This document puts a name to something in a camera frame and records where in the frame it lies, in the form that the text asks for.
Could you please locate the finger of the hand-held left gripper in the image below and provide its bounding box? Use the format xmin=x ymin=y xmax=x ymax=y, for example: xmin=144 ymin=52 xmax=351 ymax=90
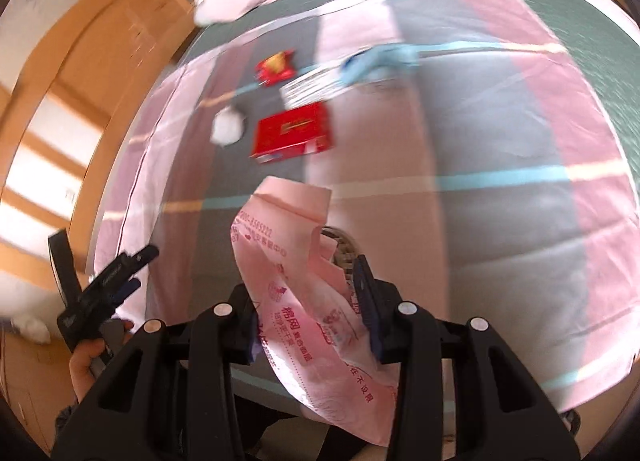
xmin=110 ymin=277 xmax=142 ymax=303
xmin=102 ymin=245 xmax=161 ymax=288

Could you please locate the person's left hand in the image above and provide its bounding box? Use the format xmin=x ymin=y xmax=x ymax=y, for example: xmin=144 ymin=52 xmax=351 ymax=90
xmin=69 ymin=318 xmax=136 ymax=404

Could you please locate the blue plastic wrapper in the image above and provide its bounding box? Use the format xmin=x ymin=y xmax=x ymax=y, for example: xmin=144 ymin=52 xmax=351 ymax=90
xmin=340 ymin=43 xmax=421 ymax=86

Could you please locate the pink plastic bag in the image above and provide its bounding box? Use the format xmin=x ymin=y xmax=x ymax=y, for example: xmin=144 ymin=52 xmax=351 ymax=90
xmin=230 ymin=176 xmax=401 ymax=447

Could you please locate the red cardboard box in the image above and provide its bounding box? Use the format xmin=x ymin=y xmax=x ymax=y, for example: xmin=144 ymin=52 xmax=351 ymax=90
xmin=250 ymin=102 xmax=335 ymax=164

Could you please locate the white tissue ball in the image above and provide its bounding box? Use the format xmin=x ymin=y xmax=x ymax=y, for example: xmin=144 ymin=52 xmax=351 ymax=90
xmin=210 ymin=106 xmax=247 ymax=146

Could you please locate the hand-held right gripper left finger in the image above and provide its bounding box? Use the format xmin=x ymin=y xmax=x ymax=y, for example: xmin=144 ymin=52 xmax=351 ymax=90
xmin=50 ymin=283 xmax=258 ymax=461

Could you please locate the white striped packet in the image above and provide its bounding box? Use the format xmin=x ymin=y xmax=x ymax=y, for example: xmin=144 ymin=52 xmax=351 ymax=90
xmin=279 ymin=66 xmax=346 ymax=106

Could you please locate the white crumpled paper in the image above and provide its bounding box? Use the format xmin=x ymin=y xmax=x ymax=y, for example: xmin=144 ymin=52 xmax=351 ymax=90
xmin=10 ymin=313 xmax=52 ymax=343

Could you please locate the small red snack packet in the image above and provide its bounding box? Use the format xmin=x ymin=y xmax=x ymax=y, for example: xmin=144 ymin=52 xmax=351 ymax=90
xmin=255 ymin=50 xmax=297 ymax=86

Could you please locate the pink patchwork blanket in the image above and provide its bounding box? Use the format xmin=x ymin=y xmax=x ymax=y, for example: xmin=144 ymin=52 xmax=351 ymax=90
xmin=92 ymin=0 xmax=640 ymax=412

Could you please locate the wooden wardrobe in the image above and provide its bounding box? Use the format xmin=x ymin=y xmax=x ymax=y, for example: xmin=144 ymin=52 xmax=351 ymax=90
xmin=0 ymin=0 xmax=211 ymax=442

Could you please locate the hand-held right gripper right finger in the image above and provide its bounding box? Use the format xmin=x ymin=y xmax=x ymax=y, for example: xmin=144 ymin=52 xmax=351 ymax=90
xmin=352 ymin=253 xmax=583 ymax=461

